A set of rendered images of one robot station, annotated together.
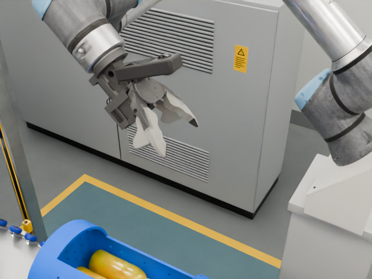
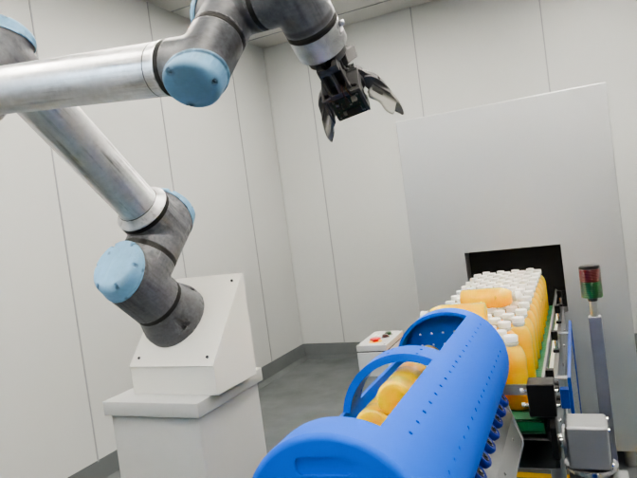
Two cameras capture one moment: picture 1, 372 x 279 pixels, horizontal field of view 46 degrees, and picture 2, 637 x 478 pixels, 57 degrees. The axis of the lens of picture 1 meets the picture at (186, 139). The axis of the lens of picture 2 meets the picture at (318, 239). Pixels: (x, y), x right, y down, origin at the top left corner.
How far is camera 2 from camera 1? 158 cm
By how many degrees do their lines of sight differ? 93
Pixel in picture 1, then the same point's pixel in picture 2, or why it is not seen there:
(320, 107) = (155, 269)
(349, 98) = (173, 245)
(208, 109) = not seen: outside the picture
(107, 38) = not seen: hidden behind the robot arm
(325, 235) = (229, 419)
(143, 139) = (390, 103)
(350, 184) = (233, 317)
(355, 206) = (243, 340)
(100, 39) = not seen: hidden behind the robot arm
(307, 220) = (212, 416)
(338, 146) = (183, 308)
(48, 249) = (364, 433)
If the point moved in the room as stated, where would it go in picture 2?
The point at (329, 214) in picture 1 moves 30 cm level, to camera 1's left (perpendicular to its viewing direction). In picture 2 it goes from (233, 373) to (228, 407)
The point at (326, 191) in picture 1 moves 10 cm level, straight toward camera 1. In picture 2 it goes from (223, 343) to (258, 340)
